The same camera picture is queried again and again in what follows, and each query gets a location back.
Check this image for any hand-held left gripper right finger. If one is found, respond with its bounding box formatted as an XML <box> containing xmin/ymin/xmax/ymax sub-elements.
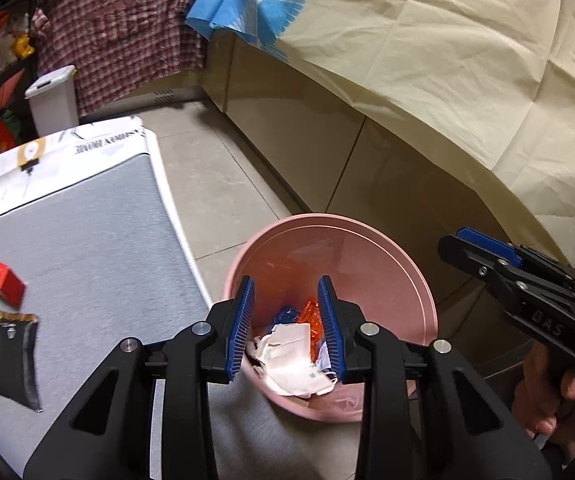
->
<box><xmin>317</xmin><ymin>275</ymin><xmax>552</xmax><ymax>480</ymax></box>

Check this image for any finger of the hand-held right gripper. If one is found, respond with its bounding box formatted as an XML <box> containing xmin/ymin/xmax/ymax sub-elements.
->
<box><xmin>437</xmin><ymin>234</ymin><xmax>524</xmax><ymax>312</ymax></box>
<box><xmin>456</xmin><ymin>227</ymin><xmax>575</xmax><ymax>287</ymax></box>

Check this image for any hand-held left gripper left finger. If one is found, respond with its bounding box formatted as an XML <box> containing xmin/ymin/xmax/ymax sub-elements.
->
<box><xmin>22</xmin><ymin>276</ymin><xmax>256</xmax><ymax>480</ymax></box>

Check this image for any red plastic bag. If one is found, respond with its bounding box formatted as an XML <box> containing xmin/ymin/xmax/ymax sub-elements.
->
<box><xmin>297</xmin><ymin>299</ymin><xmax>324</xmax><ymax>346</ymax></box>

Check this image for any blue wrapper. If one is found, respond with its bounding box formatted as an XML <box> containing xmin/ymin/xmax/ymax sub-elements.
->
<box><xmin>272</xmin><ymin>306</ymin><xmax>302</xmax><ymax>329</ymax></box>

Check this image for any white paper bag green print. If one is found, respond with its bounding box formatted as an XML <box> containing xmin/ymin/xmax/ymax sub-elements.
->
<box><xmin>250</xmin><ymin>323</ymin><xmax>338</xmax><ymax>397</ymax></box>

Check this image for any pink plastic bucket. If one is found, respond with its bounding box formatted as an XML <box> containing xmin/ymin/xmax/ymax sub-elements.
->
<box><xmin>222</xmin><ymin>213</ymin><xmax>438</xmax><ymax>423</ymax></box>

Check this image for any person's right hand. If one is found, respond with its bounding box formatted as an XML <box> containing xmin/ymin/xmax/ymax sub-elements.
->
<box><xmin>512</xmin><ymin>340</ymin><xmax>575</xmax><ymax>440</ymax></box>

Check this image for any beige kitchen cabinet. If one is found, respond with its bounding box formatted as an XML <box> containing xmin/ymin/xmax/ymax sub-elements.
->
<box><xmin>202</xmin><ymin>27</ymin><xmax>575</xmax><ymax>376</ymax></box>

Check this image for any grey white printed table mat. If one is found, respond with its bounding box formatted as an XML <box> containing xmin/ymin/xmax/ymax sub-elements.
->
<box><xmin>0</xmin><ymin>115</ymin><xmax>213</xmax><ymax>478</ymax></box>

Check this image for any cream cloth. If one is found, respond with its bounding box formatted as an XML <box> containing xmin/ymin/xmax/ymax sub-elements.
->
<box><xmin>262</xmin><ymin>0</ymin><xmax>575</xmax><ymax>221</ymax></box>

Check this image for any dark brown packet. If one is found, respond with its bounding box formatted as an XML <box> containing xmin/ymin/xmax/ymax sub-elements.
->
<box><xmin>0</xmin><ymin>310</ymin><xmax>43</xmax><ymax>414</ymax></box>

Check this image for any white lidded bin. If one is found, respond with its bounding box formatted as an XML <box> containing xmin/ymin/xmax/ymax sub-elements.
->
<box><xmin>24</xmin><ymin>65</ymin><xmax>81</xmax><ymax>141</ymax></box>

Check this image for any red plaid shirt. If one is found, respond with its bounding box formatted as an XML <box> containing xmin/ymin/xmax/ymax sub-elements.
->
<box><xmin>35</xmin><ymin>0</ymin><xmax>208</xmax><ymax>119</ymax></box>

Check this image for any blue patterned cloth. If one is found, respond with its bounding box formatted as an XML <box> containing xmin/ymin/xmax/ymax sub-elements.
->
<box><xmin>185</xmin><ymin>0</ymin><xmax>311</xmax><ymax>63</ymax></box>

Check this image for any yellow packet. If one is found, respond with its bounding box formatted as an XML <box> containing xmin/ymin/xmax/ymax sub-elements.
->
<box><xmin>12</xmin><ymin>34</ymin><xmax>35</xmax><ymax>59</ymax></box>

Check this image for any clear bag of white items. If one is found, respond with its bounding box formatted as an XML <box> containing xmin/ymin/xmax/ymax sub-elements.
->
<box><xmin>0</xmin><ymin>12</ymin><xmax>23</xmax><ymax>69</ymax></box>

